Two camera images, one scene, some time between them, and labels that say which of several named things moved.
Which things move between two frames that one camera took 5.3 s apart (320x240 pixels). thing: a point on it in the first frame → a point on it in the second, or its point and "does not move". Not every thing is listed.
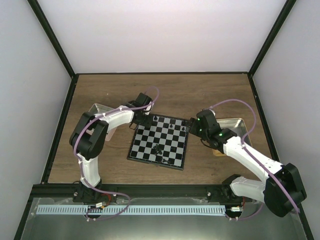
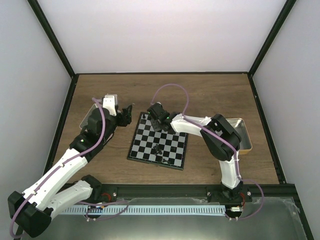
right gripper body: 194,130 → 156,127
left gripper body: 144,122 → 122,123
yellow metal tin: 238,126 does not move
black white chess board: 163,144 does not move
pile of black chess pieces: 157,149 does not move
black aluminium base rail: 95,191 does not move
